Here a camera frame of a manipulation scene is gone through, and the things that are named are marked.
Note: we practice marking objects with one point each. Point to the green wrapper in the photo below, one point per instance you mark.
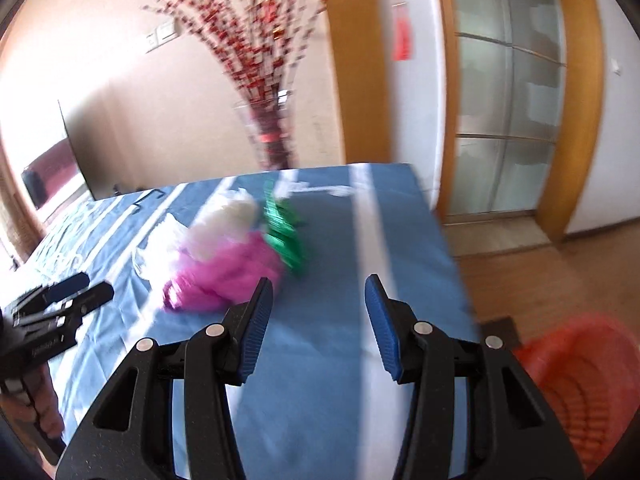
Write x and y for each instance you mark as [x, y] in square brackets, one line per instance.
[285, 235]

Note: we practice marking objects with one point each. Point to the white wall socket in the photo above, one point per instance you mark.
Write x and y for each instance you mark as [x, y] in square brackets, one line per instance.
[150, 40]

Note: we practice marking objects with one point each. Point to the person's left hand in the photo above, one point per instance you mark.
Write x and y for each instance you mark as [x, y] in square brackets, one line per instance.
[47, 405]

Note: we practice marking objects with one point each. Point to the blue striped tablecloth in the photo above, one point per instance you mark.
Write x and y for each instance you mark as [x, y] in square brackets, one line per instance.
[325, 260]

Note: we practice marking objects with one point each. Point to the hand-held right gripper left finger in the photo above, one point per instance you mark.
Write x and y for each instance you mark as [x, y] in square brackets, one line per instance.
[255, 330]

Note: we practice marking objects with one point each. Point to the white light switch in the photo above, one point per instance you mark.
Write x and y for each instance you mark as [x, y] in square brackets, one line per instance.
[167, 33]

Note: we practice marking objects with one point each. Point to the wooden door frame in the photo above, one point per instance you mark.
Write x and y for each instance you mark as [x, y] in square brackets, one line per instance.
[575, 110]

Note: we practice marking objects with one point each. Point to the frosted glass sliding door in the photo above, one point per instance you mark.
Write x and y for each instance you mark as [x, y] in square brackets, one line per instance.
[505, 110]

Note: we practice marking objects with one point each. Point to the wooden door post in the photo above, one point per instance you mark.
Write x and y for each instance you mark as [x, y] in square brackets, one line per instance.
[352, 85]

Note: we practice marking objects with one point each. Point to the red lined waste basket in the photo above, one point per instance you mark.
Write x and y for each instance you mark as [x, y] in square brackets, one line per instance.
[580, 385]

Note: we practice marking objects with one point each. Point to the purple plastic bag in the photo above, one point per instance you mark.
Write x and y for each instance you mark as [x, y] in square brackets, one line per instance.
[225, 275]

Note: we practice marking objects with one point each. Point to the white translucent plastic bag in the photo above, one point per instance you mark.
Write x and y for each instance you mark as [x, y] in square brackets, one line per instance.
[215, 230]

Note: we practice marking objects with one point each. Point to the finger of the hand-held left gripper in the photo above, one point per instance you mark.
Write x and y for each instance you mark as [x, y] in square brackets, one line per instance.
[92, 297]
[70, 285]

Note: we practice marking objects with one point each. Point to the red berry branches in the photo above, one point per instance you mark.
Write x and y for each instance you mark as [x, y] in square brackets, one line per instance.
[240, 25]

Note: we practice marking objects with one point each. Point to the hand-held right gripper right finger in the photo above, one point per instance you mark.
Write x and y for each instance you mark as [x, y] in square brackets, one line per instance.
[382, 332]

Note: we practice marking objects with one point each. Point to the clear glass vase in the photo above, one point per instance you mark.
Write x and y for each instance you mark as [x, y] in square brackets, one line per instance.
[270, 135]

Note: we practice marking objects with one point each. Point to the black flat television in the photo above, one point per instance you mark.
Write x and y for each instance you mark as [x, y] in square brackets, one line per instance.
[75, 160]

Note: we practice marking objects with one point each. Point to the red tassel hanging ornament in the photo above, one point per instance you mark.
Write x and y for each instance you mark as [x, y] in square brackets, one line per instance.
[404, 35]

